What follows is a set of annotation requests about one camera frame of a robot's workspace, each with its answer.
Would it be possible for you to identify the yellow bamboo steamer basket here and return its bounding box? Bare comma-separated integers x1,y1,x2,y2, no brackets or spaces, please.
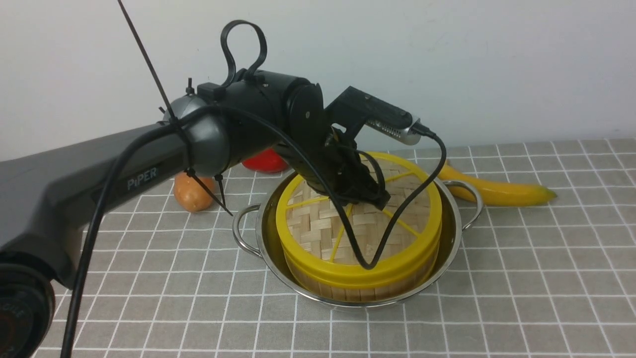
280,231,441,303

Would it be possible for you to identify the yellow banana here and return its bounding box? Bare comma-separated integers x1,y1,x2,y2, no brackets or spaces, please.
438,162,558,207

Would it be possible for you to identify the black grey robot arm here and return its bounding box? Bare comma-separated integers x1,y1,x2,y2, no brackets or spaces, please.
1,20,390,358

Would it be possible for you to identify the stainless steel pot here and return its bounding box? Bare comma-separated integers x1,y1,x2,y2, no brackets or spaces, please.
232,173,484,311

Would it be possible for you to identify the red bell pepper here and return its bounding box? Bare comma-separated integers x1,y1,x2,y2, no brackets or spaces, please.
241,149,288,174

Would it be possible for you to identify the grey checkered tablecloth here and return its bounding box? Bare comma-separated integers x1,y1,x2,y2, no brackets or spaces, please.
73,138,636,358

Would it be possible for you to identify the brown potato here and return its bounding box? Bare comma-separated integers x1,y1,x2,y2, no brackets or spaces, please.
173,173,214,213

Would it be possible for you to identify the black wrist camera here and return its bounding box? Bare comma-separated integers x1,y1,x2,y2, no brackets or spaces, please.
325,86,422,146

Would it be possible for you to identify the yellow bamboo steamer lid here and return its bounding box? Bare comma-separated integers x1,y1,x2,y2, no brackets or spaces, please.
275,152,443,269

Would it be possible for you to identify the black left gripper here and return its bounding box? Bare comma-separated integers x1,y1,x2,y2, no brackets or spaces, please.
273,127,391,209

